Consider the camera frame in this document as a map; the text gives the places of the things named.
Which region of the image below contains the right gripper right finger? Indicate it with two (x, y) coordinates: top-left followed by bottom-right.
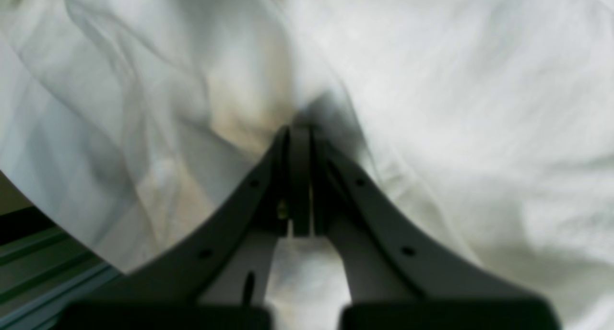
(312, 130), (561, 330)

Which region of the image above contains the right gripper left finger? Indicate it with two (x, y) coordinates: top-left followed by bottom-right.
(58, 126), (313, 330)

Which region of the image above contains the white printed T-shirt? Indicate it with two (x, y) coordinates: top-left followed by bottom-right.
(1, 0), (614, 330)

